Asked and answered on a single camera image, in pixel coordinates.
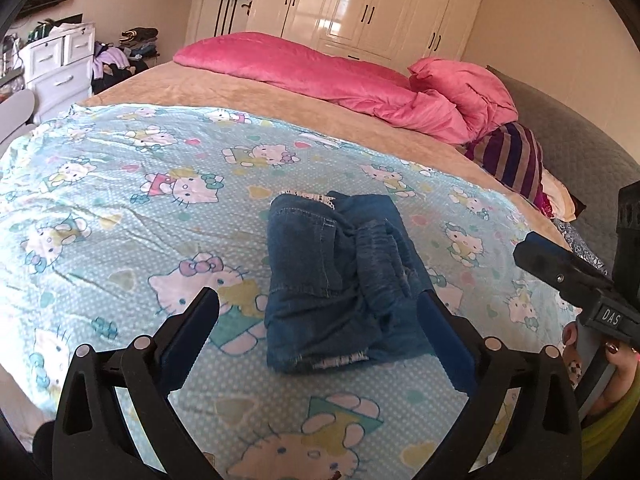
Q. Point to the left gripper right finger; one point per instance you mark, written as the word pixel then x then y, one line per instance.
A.
pixel 542 439

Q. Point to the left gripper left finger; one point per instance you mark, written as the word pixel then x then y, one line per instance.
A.
pixel 90 437

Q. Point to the blue denim pants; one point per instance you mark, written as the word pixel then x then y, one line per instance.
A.
pixel 345 280

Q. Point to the right hand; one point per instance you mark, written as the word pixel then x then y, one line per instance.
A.
pixel 601 369

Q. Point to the green clothed torso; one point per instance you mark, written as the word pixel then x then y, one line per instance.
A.
pixel 599 438

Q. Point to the grey headboard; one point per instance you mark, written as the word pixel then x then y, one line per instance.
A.
pixel 585 159

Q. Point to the striped purple pillow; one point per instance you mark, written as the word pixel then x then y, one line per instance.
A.
pixel 512 155

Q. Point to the pink comforter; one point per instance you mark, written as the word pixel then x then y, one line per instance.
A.
pixel 451 101

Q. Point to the beige bed blanket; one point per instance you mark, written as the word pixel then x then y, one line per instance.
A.
pixel 172 84

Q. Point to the white glossy wardrobe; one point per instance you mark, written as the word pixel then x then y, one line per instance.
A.
pixel 391 33

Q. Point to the white drawer cabinet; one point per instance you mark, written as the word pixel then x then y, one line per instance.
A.
pixel 58 69

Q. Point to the clothes pile on floor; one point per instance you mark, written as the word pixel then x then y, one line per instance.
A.
pixel 115 63

